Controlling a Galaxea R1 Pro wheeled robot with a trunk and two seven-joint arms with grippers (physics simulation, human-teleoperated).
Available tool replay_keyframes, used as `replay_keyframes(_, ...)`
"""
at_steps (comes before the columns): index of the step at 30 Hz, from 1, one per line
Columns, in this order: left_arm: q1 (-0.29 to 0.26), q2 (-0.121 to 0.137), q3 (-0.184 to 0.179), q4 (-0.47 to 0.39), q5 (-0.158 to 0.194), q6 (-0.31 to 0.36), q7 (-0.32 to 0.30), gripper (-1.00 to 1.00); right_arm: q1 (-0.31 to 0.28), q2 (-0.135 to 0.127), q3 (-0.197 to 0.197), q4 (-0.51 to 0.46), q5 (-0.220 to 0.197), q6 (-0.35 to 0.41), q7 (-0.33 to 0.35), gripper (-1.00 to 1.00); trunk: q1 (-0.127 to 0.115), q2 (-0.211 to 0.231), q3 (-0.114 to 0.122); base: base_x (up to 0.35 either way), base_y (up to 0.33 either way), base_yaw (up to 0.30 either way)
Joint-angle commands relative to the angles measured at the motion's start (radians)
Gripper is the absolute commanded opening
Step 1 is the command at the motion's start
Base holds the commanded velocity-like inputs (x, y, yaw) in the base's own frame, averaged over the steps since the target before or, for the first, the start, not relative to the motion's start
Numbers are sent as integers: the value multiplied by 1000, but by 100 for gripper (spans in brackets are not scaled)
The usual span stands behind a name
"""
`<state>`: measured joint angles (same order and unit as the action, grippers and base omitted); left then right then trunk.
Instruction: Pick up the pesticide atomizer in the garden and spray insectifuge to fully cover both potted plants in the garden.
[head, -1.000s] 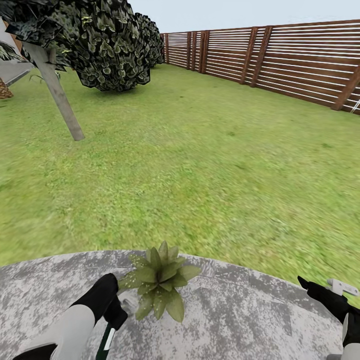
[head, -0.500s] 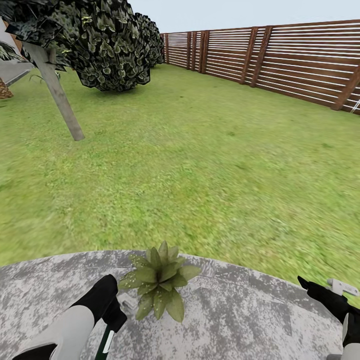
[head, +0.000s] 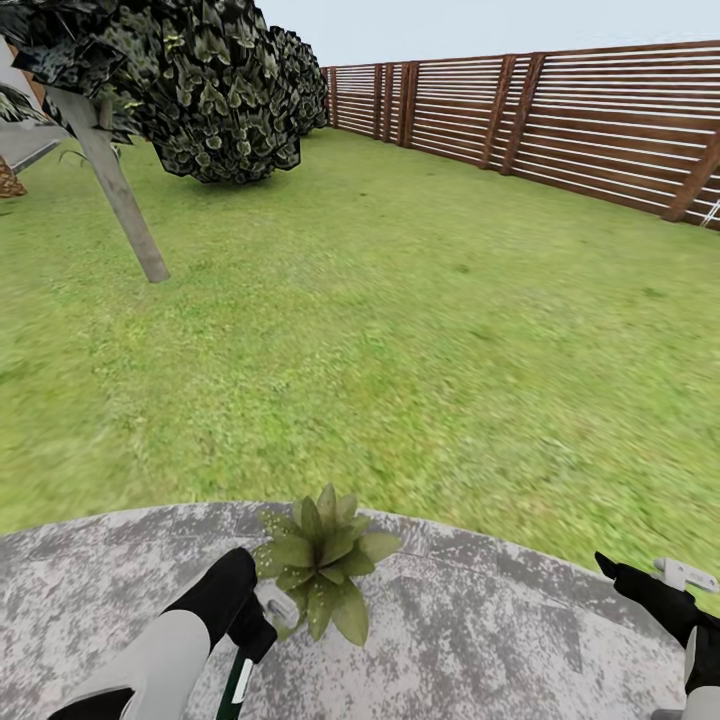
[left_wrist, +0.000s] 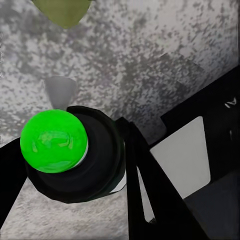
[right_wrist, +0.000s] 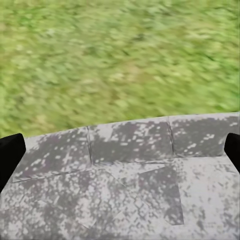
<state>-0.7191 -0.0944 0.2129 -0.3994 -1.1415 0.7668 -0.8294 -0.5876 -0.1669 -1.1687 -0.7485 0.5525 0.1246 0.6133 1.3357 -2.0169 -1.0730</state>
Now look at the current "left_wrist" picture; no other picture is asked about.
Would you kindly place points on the insectifuge atomizer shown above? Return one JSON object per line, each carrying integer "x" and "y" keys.
{"x": 73, "y": 154}

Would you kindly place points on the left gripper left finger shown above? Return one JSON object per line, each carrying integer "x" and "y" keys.
{"x": 13, "y": 174}

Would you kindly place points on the pot plant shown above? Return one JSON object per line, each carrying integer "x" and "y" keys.
{"x": 64, "y": 13}

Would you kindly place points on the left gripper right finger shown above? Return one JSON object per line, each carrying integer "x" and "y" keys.
{"x": 174, "y": 220}

